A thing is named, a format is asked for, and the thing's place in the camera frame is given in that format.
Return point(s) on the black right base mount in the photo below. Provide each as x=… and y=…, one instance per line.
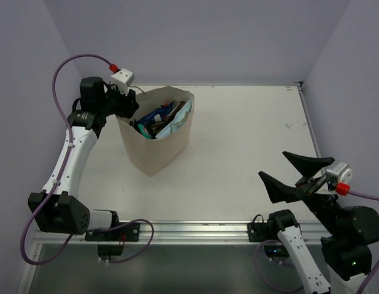
x=258, y=231

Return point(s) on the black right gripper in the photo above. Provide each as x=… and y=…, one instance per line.
x=308, y=185

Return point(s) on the aluminium mounting rail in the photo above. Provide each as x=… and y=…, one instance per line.
x=192, y=233

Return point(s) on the brown paper bag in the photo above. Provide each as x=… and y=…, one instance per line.
x=150, y=156

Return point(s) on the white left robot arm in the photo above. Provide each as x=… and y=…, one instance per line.
x=56, y=208

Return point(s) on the dark brown chip bag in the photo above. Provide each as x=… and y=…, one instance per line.
x=156, y=127

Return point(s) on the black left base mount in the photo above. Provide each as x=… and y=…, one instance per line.
x=110, y=245

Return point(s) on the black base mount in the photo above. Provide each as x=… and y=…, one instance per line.
x=110, y=245
x=258, y=231

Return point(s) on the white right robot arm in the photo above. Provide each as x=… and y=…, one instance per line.
x=352, y=229

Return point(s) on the teal snack bag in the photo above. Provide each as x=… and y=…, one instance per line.
x=143, y=131

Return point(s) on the blue white snack bag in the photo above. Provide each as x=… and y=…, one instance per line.
x=152, y=116

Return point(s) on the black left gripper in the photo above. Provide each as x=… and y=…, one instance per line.
x=126, y=104

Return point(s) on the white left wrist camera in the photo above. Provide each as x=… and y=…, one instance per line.
x=123, y=77

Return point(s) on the light blue snack bag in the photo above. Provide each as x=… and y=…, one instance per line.
x=176, y=119

